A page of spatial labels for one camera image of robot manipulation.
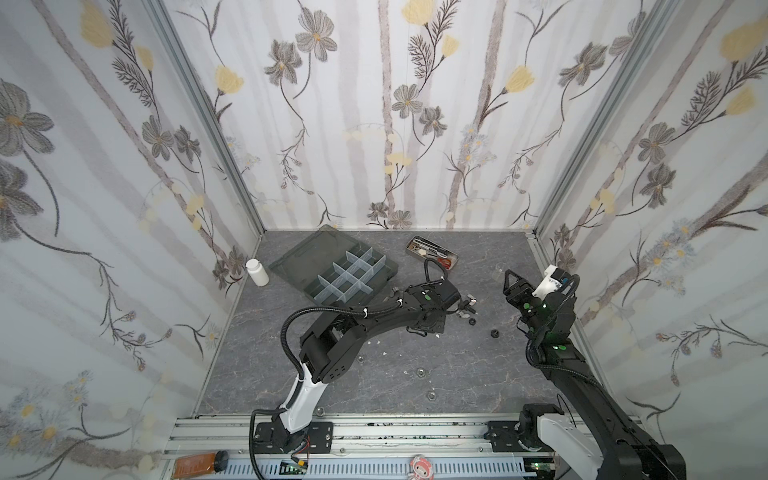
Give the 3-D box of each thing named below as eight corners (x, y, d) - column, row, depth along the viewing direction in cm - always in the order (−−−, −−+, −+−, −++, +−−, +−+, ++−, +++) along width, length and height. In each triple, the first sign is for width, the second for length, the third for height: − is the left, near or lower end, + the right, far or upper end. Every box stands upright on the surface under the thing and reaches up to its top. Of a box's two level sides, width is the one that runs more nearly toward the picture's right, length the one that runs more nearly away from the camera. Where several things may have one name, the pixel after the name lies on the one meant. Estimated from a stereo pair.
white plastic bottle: (252, 286, 105) (243, 270, 98) (257, 274, 108) (248, 258, 101) (266, 286, 105) (258, 270, 98) (270, 274, 108) (262, 258, 101)
